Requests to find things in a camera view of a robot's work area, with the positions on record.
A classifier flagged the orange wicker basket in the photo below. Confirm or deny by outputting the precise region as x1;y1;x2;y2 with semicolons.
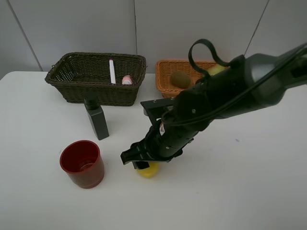
155;60;203;98

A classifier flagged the green red pear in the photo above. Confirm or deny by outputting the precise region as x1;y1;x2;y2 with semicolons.
207;64;227;76

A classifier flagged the dark green square bottle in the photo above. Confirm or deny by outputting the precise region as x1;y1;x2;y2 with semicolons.
84;91;109;140

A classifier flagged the brown kiwi fruit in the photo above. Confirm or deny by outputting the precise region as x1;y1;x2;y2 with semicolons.
170;70;192;89

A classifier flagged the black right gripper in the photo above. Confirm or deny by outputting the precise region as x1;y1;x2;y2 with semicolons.
120;97;211;170

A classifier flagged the red plastic cup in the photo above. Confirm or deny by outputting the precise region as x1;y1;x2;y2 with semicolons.
59;140;105;189

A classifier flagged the white pink marker pen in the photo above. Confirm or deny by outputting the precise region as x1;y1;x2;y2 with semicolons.
109;59;116;84

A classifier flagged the dark brown wicker basket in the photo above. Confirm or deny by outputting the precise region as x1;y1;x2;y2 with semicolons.
45;52;146;106

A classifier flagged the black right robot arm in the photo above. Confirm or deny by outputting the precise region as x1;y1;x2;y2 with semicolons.
120;39;307;169

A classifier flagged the pink soap bottle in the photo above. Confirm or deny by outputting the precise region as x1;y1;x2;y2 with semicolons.
122;75;133;85

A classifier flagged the yellow soap box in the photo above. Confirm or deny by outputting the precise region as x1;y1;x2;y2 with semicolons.
137;162;160;178

